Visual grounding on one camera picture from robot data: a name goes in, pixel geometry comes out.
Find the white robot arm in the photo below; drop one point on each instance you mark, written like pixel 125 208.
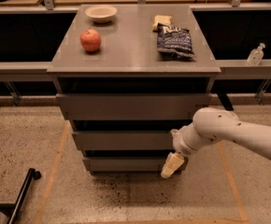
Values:
pixel 210 126

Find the grey middle drawer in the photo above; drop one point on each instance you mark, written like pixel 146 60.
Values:
pixel 122 140

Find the red apple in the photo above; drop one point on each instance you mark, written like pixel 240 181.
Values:
pixel 90 40

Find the white bowl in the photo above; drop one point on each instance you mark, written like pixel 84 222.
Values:
pixel 101 13

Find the yellow sponge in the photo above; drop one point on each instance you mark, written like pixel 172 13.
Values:
pixel 160 19

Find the grey drawer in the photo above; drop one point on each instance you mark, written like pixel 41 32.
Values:
pixel 122 140
pixel 124 164
pixel 131 106

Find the clear sanitizer bottle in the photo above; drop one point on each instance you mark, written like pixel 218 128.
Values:
pixel 256 55

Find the blue chip bag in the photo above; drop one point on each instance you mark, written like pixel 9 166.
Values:
pixel 176 40

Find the grey bottom drawer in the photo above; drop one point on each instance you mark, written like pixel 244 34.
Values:
pixel 124 164

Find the black stand leg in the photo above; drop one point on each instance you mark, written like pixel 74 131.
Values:
pixel 9 212

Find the grey drawer cabinet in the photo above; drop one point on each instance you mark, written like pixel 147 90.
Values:
pixel 128 62

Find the grey top drawer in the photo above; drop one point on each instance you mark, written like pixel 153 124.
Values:
pixel 131 106

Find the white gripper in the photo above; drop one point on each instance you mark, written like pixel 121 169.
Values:
pixel 179 143

